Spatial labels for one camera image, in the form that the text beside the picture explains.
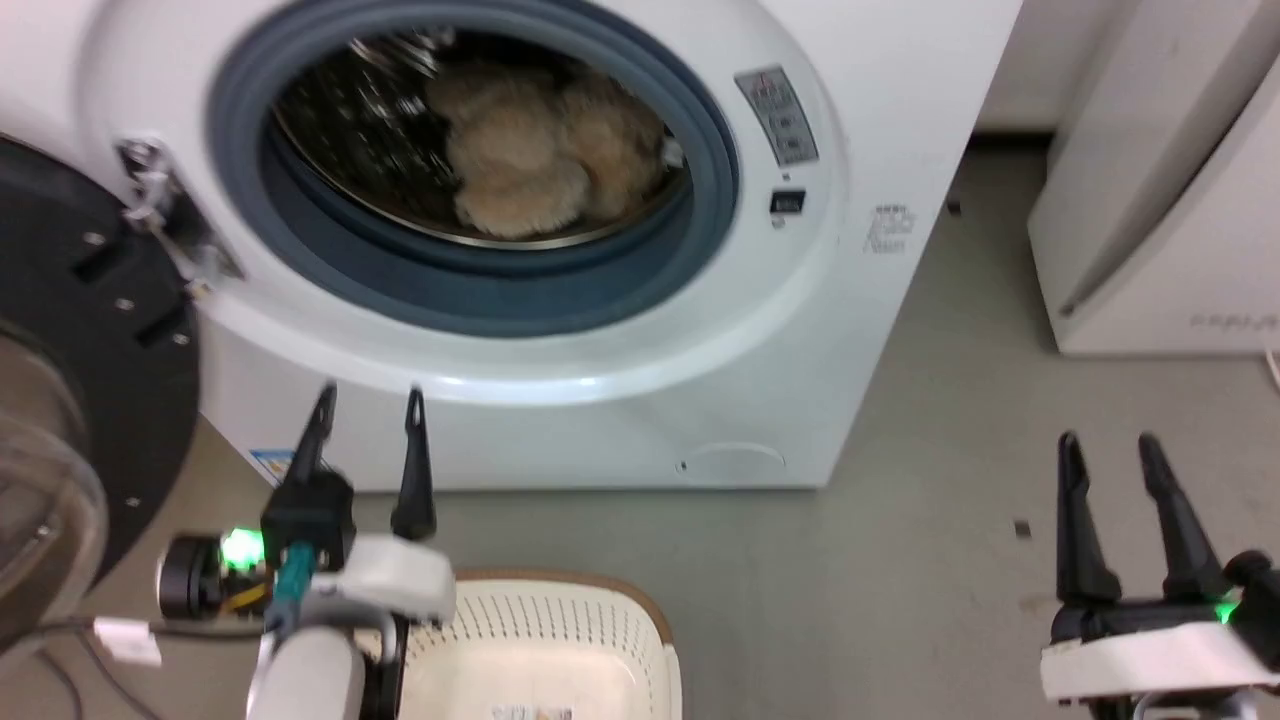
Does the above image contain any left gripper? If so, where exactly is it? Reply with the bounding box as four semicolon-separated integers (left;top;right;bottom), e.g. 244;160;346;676
157;382;458;641

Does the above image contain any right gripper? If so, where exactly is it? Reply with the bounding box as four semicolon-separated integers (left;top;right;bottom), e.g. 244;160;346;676
1038;430;1280;707

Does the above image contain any cream perforated laundry basket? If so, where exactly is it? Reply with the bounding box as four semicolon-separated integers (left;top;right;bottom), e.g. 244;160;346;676
372;570;687;720

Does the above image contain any black round washing machine door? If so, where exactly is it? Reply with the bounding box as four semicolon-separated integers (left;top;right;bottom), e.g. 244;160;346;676
0;134;203;653

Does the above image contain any beige fluffy plush toy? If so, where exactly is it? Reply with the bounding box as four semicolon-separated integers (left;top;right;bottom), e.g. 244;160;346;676
424;60;671;242

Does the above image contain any white front-load washing machine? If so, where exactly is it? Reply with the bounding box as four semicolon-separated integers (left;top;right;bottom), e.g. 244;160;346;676
0;0;1027;492

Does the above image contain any metal door hinge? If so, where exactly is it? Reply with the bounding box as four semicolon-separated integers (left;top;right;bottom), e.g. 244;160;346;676
116;136;247;293

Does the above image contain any white cabinet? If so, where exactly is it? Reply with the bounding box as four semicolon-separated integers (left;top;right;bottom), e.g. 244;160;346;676
1027;0;1280;358

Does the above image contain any black cable with white plug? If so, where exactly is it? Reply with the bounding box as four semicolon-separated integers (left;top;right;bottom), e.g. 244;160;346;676
0;616;263;720

